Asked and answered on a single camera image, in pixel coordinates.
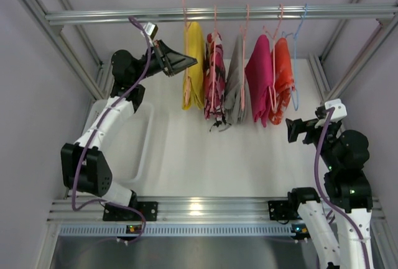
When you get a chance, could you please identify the yellow trousers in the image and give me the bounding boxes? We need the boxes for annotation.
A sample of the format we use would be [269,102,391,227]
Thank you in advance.
[181,21,206,111]

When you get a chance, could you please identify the pink wire hanger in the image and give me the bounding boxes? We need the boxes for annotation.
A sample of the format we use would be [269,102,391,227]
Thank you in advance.
[182,0,191,109]

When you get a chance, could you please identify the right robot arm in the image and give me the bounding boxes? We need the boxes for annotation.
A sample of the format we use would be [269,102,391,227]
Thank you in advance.
[286,116,373,268]

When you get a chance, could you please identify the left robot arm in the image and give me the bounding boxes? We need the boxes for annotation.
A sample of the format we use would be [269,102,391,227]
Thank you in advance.
[61,40,198,208]

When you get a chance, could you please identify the pink patterned trousers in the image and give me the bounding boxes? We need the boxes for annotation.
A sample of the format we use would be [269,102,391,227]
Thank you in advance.
[203,32,227,129]

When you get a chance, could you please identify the orange trousers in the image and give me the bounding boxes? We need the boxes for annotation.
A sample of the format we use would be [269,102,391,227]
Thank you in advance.
[269,37,294,125]

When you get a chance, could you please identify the grey trousers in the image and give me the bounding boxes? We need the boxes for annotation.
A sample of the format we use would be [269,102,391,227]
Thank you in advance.
[219,34,251,132]

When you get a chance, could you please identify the magenta trousers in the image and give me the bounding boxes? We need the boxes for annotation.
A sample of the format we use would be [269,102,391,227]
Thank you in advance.
[245,34,273,127]

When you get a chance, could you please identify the white plastic basket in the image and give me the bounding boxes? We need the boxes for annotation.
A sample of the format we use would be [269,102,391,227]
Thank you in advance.
[77,99,154,186]

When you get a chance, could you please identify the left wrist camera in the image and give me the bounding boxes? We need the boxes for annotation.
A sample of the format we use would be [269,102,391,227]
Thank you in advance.
[142,22,159,40]

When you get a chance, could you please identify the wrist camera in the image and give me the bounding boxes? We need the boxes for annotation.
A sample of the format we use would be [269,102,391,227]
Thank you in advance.
[324,99,348,122]
[142,22,159,40]

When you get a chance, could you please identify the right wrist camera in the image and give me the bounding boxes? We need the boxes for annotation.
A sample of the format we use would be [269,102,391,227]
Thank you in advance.
[324,99,348,122]

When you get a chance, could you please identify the left aluminium frame post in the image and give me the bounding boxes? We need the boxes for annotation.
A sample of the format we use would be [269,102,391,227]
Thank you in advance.
[18,0,104,99]

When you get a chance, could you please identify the aluminium frame post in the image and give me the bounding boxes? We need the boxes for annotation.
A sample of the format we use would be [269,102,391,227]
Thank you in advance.
[308,0,397,103]
[18,0,104,99]

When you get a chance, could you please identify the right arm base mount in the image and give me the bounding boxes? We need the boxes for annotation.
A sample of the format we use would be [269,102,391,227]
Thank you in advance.
[267,200,300,224]

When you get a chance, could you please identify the blue wire hanger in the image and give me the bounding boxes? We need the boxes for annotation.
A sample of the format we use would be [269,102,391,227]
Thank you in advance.
[282,3,308,111]

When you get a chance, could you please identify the aluminium front rail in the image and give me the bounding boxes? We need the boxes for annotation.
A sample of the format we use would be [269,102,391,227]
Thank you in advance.
[46,196,383,224]

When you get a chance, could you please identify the right aluminium frame post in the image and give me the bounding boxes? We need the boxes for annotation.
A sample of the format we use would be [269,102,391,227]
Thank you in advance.
[308,0,397,103]

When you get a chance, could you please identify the aluminium hanging rail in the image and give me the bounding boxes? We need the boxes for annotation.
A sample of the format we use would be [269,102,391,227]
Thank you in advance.
[45,3,397,25]

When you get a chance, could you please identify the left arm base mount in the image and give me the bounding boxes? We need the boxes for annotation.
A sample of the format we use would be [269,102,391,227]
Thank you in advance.
[103,201,159,222]

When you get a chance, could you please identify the slotted cable duct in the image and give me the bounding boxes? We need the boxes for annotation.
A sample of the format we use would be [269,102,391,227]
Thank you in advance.
[59,223,296,237]

